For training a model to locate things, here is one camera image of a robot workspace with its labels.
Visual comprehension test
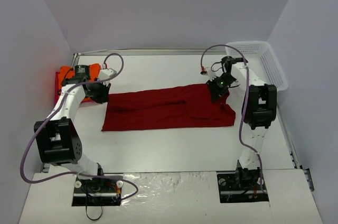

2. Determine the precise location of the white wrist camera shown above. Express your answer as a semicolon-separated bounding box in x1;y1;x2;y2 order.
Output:
97;68;117;86
200;68;217;79

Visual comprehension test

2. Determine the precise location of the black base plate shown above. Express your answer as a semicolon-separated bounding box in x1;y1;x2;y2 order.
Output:
217;172;269;203
72;175;124;207

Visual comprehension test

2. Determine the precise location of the thin black cable loop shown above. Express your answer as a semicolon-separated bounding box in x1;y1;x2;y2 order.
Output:
86;193;103;221

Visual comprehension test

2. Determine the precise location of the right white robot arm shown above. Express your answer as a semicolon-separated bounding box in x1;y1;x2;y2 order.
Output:
206;56;277;189

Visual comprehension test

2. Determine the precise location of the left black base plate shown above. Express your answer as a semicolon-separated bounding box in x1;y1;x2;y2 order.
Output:
72;175;124;207

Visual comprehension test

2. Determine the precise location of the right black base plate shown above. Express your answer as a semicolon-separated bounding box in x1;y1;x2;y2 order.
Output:
217;172;269;203

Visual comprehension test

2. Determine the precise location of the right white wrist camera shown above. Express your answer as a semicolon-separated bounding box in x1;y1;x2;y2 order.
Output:
200;68;217;79

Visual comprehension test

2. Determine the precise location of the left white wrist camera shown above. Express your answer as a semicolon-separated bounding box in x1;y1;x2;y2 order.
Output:
97;68;117;86

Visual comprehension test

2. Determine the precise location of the dark red t-shirt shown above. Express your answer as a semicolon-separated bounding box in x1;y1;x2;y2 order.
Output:
102;83;236;132

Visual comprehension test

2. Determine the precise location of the folded orange t-shirt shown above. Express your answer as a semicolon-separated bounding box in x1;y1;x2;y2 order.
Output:
58;63;102;103

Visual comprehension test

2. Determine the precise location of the white plastic basket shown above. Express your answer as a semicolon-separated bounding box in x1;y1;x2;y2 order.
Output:
227;41;288;92

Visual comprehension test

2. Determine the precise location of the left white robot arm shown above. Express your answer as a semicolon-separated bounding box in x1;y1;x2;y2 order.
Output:
34;65;117;191

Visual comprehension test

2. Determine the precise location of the aluminium table frame rail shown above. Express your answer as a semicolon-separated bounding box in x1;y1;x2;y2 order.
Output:
71;48;228;67

